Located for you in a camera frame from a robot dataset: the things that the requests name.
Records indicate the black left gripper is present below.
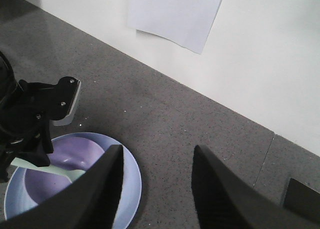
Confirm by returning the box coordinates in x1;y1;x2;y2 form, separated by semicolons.
0;53;54;183

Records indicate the purple plastic bowl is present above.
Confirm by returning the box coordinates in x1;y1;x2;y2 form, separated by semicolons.
24;137;104;205

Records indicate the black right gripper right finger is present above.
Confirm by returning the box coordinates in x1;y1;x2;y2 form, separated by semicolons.
191;145;320;229

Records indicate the pale green plastic spoon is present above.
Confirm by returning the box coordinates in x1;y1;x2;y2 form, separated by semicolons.
11;157;86;183

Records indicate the white paper sheet on wall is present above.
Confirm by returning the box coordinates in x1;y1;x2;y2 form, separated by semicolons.
127;0;222;54

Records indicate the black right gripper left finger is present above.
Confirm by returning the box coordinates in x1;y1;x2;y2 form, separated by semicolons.
0;145;124;229

